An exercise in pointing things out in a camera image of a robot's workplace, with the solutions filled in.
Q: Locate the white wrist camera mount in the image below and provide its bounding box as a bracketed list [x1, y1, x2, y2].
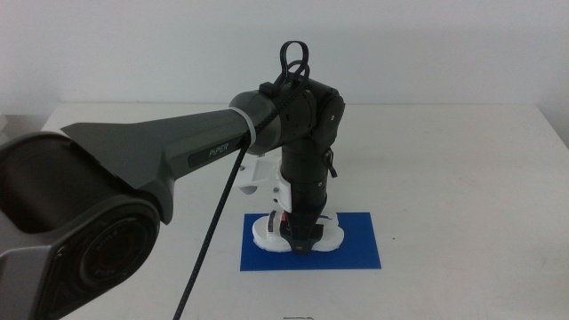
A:
[235, 153, 293, 213]

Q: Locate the white shoe with striped straps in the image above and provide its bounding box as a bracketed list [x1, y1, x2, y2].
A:
[252, 210, 346, 254]

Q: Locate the white cable tie band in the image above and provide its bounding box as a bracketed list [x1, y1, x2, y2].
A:
[228, 106, 258, 148]

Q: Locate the blue rectangular mat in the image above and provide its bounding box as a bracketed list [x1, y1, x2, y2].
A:
[239, 212, 382, 272]

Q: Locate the black braided cable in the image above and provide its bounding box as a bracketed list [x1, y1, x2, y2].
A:
[172, 40, 311, 320]

